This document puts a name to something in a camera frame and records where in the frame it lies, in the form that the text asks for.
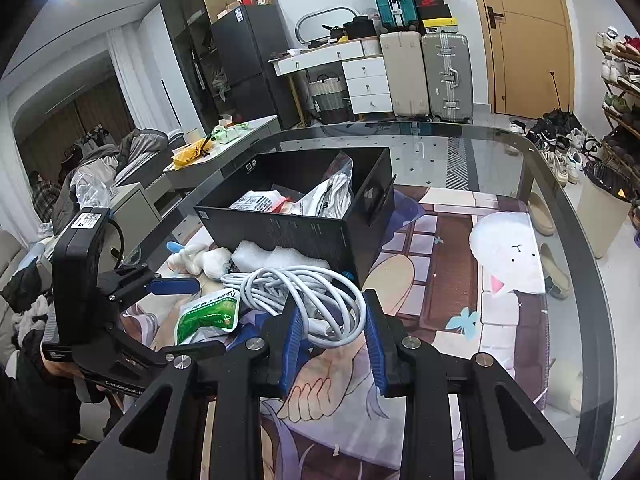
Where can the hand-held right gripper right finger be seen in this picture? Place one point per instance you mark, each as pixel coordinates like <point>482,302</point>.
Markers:
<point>375,345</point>

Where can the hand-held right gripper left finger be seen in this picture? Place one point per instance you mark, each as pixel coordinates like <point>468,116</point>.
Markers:
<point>290,345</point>

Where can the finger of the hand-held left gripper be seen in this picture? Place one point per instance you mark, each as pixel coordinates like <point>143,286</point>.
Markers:
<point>160,352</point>
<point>175,286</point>

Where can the black cardboard box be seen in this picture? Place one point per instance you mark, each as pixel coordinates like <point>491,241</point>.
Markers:
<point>300,240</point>

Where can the bag of cream laces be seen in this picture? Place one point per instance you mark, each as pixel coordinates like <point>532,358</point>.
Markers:
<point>260,202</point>

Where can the bag of white laces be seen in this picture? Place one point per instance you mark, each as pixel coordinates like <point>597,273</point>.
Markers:
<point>325,195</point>

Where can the person's left forearm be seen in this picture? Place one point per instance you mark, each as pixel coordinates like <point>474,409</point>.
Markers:
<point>35,420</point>

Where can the person's left hand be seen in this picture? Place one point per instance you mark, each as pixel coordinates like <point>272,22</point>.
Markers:
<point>60,367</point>

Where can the white blue plush toy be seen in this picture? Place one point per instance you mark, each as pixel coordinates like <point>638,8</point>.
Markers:
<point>205,260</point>

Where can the green white packet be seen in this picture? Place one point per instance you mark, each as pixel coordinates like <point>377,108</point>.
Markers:
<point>205,320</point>

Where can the small grey cabinet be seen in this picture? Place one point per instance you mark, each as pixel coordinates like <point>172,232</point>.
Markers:
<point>135,210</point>

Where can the clear plastic bag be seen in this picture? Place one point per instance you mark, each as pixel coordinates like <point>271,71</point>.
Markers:
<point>95,187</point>

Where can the printed desk mat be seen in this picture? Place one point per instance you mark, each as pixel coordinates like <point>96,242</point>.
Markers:
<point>440,270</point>

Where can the yellow bag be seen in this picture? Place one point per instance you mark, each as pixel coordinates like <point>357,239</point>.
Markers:
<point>190,155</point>

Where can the grey jacket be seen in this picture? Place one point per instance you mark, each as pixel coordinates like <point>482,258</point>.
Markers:
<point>142,150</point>

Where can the grey side table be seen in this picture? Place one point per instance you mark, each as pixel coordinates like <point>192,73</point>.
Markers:
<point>235,145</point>

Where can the beige slipper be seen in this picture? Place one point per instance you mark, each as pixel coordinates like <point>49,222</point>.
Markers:
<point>555,272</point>
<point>542,215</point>

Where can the white curtain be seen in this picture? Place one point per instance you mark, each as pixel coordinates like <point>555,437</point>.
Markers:
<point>145,70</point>

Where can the dark grey fridge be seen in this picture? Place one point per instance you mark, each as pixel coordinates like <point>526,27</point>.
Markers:
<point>250,65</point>

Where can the tall dark cabinet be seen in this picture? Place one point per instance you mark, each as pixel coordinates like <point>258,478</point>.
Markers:
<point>190,45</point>

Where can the woven basket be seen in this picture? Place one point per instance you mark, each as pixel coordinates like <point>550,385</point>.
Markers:
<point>327,97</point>

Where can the bin with black bag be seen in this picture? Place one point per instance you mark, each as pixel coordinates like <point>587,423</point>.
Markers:
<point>600,210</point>

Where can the white desk with drawers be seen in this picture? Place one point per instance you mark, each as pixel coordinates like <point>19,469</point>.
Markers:
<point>367,82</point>

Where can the pile of shoes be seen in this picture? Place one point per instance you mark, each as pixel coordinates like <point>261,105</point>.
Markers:
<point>555,145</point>

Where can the beige suitcase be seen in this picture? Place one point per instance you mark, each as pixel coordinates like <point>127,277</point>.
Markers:
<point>405,75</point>

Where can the silver suitcase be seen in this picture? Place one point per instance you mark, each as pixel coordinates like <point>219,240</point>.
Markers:
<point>447,77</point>

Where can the black umbrella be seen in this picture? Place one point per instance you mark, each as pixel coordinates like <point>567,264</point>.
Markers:
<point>562,117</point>

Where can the black bag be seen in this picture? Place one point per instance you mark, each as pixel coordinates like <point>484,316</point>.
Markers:
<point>360,29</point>

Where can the wooden shoe rack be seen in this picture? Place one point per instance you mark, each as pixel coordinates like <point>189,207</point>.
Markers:
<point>622,135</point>

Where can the wooden door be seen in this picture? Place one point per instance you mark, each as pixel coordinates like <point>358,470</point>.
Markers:
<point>530,35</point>

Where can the black red shoe box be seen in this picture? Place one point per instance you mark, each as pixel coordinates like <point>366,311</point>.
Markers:
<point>429,2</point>

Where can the oval mirror frame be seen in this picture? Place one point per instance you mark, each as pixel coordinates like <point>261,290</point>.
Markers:
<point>300,27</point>

